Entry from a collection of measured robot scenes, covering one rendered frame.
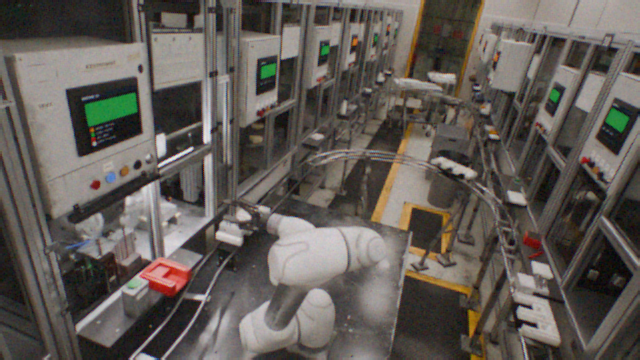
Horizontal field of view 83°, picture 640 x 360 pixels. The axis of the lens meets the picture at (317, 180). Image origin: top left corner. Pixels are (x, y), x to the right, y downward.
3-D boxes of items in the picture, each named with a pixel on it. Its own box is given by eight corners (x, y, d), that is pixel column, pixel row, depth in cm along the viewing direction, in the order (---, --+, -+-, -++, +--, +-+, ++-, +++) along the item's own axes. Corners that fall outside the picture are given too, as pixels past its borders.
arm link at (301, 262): (294, 348, 150) (241, 364, 141) (284, 311, 159) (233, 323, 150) (360, 264, 94) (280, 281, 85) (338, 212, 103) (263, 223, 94)
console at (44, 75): (61, 222, 104) (22, 56, 84) (-11, 196, 111) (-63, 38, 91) (162, 169, 141) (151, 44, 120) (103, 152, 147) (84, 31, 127)
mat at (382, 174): (373, 240, 353) (374, 239, 352) (317, 223, 367) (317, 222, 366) (419, 108, 858) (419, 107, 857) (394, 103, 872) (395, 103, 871)
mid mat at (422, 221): (451, 265, 332) (452, 264, 331) (392, 248, 345) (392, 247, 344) (451, 214, 418) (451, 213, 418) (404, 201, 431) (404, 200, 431)
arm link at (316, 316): (337, 342, 154) (345, 305, 144) (298, 355, 147) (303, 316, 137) (322, 314, 167) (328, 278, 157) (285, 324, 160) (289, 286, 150)
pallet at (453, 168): (429, 168, 325) (432, 158, 321) (438, 165, 334) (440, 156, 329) (465, 186, 301) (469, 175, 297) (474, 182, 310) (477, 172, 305)
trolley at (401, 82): (386, 132, 662) (398, 79, 619) (382, 123, 712) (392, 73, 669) (433, 138, 666) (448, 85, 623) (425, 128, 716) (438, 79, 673)
